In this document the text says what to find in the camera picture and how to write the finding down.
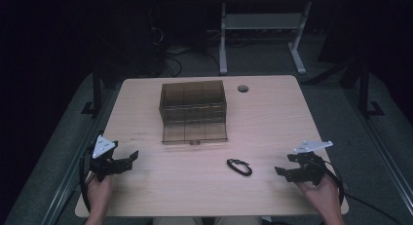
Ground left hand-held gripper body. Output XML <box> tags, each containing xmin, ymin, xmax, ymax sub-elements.
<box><xmin>89</xmin><ymin>134</ymin><xmax>131</xmax><ymax>183</ymax></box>

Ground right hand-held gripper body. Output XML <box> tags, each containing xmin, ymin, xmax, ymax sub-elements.
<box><xmin>286</xmin><ymin>139</ymin><xmax>334</xmax><ymax>187</ymax></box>

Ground black cable loop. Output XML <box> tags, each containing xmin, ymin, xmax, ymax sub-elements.
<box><xmin>226</xmin><ymin>158</ymin><xmax>253</xmax><ymax>177</ymax></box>

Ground transparent brown plastic box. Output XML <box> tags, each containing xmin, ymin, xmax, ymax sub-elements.
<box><xmin>158</xmin><ymin>79</ymin><xmax>229</xmax><ymax>146</ymax></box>

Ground person's right hand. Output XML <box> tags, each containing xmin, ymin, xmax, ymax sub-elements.
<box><xmin>294</xmin><ymin>173</ymin><xmax>343</xmax><ymax>217</ymax></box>

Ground person's left hand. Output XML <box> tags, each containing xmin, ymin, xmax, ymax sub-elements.
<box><xmin>85</xmin><ymin>173</ymin><xmax>114</xmax><ymax>217</ymax></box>

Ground black metal stand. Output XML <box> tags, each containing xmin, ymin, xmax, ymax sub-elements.
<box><xmin>356</xmin><ymin>53</ymin><xmax>386</xmax><ymax>120</ymax></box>
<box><xmin>80</xmin><ymin>63</ymin><xmax>105</xmax><ymax>118</ymax></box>

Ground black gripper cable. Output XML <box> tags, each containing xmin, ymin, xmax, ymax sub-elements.
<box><xmin>78</xmin><ymin>146</ymin><xmax>98</xmax><ymax>213</ymax></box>
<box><xmin>319</xmin><ymin>159</ymin><xmax>405</xmax><ymax>225</ymax></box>

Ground metal floor rail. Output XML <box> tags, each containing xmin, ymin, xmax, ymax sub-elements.
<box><xmin>344</xmin><ymin>87</ymin><xmax>413</xmax><ymax>217</ymax></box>
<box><xmin>40</xmin><ymin>87</ymin><xmax>123</xmax><ymax>225</ymax></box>

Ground black floor cables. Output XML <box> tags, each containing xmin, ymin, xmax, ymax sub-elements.
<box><xmin>149</xmin><ymin>24</ymin><xmax>222</xmax><ymax>79</ymax></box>

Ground white metal table frame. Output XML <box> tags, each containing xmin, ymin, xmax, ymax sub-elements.
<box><xmin>206</xmin><ymin>0</ymin><xmax>359</xmax><ymax>76</ymax></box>

